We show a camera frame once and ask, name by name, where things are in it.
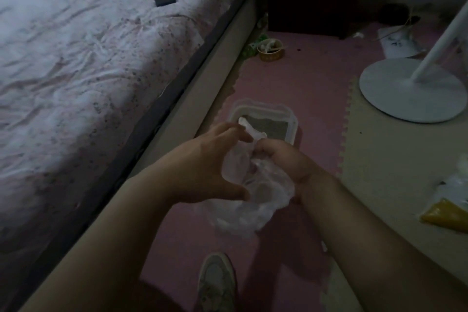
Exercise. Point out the pink foam floor mat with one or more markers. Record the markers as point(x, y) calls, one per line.
point(321, 77)

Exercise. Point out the mattress with pink floral sheet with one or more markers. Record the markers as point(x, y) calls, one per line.
point(91, 66)

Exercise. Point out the white standing fan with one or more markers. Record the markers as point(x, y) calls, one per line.
point(409, 92)

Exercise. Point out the clear plastic bag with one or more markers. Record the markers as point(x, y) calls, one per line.
point(263, 187)

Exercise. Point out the white bed frame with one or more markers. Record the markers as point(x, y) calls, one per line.
point(204, 96)

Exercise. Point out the person's right hand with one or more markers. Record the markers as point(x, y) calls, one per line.
point(296, 169)

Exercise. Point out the white sneaker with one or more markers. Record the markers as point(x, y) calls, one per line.
point(217, 282)

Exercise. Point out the white cat litter tray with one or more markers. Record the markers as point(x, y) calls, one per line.
point(263, 107)

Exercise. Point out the white plastic bag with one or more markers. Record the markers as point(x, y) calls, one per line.
point(455, 187)

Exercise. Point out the small yellow bowl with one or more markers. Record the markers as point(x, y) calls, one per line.
point(270, 53)

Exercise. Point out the green toy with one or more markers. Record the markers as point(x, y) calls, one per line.
point(252, 48)

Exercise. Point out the person's left hand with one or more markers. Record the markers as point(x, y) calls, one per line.
point(197, 169)

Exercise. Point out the person's right forearm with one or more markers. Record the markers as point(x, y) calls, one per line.
point(365, 242)

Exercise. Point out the black round object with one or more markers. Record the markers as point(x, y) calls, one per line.
point(394, 14)

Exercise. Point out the person's left forearm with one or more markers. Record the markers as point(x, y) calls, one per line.
point(109, 249)

